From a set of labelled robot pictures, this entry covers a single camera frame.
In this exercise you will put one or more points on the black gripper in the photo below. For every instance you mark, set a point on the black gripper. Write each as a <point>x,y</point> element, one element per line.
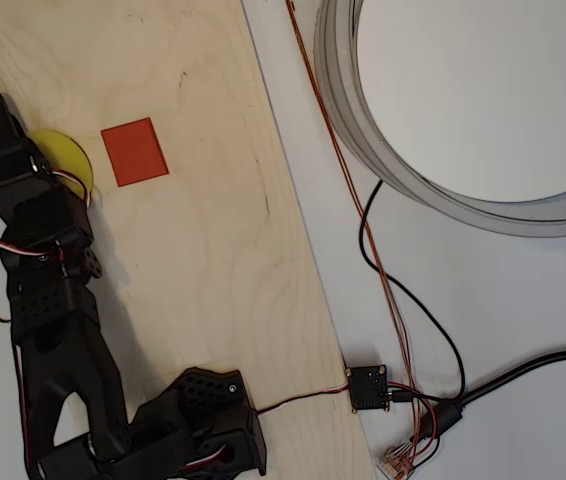
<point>9,162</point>

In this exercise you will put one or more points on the yellow round sponge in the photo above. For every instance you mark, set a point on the yellow round sponge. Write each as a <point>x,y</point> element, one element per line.
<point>65,155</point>

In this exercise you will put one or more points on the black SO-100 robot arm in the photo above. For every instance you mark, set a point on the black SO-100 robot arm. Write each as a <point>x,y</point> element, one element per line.
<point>68,360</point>

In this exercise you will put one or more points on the black perforated arm base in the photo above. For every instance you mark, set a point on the black perforated arm base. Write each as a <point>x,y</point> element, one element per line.
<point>213,400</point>

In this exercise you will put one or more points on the light plywood board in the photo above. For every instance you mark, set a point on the light plywood board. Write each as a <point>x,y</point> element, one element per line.
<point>213,250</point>

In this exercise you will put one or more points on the black motor controller board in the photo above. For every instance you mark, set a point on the black motor controller board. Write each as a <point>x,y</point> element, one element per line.
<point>368,389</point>

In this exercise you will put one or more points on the black USB plug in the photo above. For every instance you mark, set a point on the black USB plug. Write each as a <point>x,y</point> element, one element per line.
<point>403,396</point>

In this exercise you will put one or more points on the black barrel power connector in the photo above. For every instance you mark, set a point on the black barrel power connector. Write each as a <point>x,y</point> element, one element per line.
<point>445,417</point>

